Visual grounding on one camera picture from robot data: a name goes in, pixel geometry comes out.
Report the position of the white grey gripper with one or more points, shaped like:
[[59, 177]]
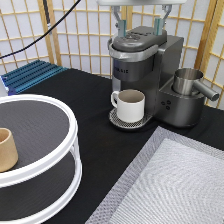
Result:
[[159, 23]]

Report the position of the grey Keurig coffee machine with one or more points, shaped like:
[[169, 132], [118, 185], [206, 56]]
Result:
[[147, 63]]

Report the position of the wooden shoji folding screen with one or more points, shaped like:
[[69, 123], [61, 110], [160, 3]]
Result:
[[74, 34]]

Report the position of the steel milk frother cup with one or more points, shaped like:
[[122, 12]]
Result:
[[188, 80]]

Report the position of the white ceramic mug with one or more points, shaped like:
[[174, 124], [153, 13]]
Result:
[[129, 105]]

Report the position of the blue ridged metal block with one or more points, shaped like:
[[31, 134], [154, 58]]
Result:
[[30, 75]]

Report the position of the grey woven placemat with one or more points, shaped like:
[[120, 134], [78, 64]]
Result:
[[172, 180]]

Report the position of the white two-tier round shelf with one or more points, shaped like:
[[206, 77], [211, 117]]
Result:
[[49, 169]]

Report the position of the tan wooden cup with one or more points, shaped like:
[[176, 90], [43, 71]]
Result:
[[8, 151]]

